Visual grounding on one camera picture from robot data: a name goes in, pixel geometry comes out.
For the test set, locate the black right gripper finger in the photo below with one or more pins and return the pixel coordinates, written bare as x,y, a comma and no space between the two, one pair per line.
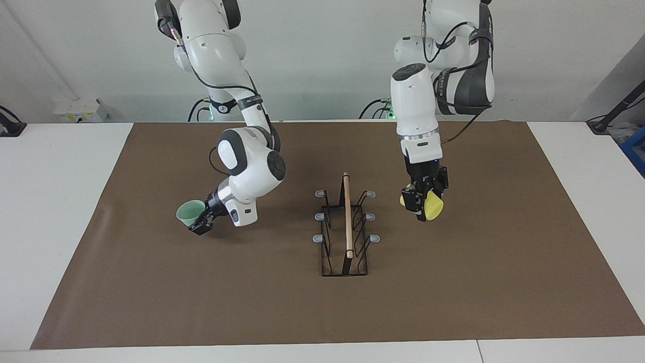
202,224

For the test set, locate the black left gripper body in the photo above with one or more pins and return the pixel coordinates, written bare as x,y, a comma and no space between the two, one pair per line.
426,174

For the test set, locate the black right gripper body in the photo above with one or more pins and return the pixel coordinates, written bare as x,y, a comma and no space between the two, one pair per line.
212,206

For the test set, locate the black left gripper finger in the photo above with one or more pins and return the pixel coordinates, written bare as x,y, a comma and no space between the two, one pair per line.
415,201
442,181

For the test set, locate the pale green plastic cup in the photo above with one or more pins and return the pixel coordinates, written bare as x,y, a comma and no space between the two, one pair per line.
189,212

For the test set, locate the yellow plastic cup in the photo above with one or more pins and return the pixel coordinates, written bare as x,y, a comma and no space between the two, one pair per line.
434,207

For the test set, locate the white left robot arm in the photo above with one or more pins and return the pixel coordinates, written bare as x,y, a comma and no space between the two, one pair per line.
415,101

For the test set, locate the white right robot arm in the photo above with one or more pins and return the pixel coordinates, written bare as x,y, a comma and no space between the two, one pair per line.
211,45

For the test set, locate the brown table mat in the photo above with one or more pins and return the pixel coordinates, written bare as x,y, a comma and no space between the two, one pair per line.
252,292

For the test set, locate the clear plastic bag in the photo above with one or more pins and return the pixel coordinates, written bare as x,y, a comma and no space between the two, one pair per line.
622,132

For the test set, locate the black stand pole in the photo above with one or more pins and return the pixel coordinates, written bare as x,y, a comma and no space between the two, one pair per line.
617,108

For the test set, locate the blue plastic box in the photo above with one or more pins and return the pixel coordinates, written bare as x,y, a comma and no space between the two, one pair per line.
636,151

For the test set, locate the black table clamp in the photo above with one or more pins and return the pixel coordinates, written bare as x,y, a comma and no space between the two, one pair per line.
10,128

